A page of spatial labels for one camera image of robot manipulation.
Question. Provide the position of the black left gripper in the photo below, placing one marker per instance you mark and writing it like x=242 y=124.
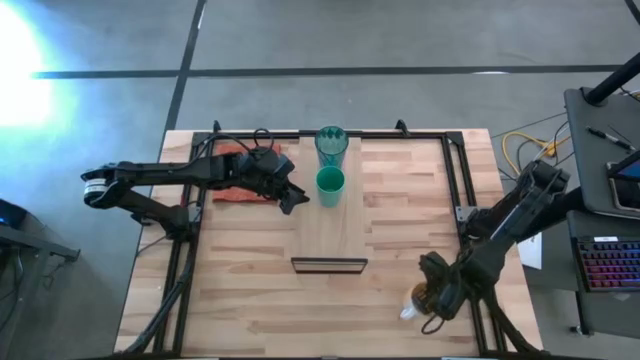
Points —
x=262 y=175

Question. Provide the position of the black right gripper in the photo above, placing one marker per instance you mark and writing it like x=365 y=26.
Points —
x=452 y=292

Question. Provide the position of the small white and amber cup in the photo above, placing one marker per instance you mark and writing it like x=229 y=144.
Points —
x=408 y=311

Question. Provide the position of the teal opaque plastic cup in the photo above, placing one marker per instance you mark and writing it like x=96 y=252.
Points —
x=330 y=186

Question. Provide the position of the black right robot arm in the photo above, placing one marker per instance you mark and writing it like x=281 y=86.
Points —
x=505 y=225

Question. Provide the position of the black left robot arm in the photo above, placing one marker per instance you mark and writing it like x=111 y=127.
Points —
x=165 y=172

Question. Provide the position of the orange cloth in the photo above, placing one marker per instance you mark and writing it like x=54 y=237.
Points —
x=230 y=195

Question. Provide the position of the tall transparent teal tumbler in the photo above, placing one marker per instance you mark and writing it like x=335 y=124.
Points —
x=331 y=145

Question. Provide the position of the white paper sheet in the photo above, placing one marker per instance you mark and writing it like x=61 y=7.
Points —
x=531 y=251

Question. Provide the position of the backlit black keyboard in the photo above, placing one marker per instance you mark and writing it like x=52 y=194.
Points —
x=610 y=262

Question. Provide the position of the black side desk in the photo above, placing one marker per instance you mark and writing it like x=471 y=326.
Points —
x=590 y=165

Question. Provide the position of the tablet with dark case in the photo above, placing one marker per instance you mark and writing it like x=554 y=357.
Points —
x=625 y=182

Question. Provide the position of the black pen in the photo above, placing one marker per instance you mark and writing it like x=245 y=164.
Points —
x=610 y=138

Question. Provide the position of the black stand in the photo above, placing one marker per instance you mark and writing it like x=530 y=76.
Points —
x=30 y=250

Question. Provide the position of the black pole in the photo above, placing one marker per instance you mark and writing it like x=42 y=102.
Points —
x=612 y=80

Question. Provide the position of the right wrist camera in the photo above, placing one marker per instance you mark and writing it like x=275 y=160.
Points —
x=434 y=265

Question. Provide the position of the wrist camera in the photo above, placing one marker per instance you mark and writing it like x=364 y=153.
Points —
x=434 y=265
x=283 y=164

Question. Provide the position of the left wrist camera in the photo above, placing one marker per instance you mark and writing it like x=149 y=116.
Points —
x=283 y=164

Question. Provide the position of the black metal table frame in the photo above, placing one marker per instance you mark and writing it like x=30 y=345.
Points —
x=452 y=165

